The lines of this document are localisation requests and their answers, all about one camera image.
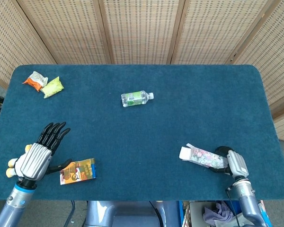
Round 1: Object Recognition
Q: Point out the crumpled purple cloth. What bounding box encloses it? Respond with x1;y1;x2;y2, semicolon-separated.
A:
203;201;235;223

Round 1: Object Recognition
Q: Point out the white yellow plush duck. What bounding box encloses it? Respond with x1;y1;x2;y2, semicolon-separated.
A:
6;144;35;178

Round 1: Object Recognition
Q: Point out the blue carpet table cover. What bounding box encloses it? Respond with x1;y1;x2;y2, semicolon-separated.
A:
0;64;284;201

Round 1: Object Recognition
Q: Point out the floral patterned white box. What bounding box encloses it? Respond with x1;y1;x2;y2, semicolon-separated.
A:
179;143;229;169

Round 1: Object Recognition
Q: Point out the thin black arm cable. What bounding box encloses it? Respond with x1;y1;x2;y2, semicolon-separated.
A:
225;187;240;227

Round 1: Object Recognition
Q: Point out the yellow orange biscuit box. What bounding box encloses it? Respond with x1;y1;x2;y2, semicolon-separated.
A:
59;157;97;185

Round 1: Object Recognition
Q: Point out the gray bin with lavender cloth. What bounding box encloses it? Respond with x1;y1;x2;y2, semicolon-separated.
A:
188;201;228;227

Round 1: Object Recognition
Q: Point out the orange white snack packet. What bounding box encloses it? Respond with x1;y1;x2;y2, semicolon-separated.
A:
22;71;49;92

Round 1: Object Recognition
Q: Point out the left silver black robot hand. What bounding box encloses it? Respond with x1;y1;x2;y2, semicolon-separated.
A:
14;122;73;182

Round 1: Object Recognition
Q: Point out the grey-blue robot torso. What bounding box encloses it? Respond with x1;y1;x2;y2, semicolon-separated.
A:
85;201;183;227

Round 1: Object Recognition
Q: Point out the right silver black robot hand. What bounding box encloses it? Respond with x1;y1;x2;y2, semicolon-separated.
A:
208;146;249;178

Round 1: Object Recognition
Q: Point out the woven rattan screen panel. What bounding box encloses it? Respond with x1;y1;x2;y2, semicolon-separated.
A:
0;0;57;89
16;0;115;65
231;0;284;142
169;0;276;65
98;0;186;65

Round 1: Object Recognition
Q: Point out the clear water bottle green label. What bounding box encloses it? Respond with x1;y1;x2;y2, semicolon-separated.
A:
121;91;154;108

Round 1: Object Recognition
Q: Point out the yellow-green snack packet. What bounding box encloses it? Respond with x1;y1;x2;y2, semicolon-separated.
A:
41;76;65;99

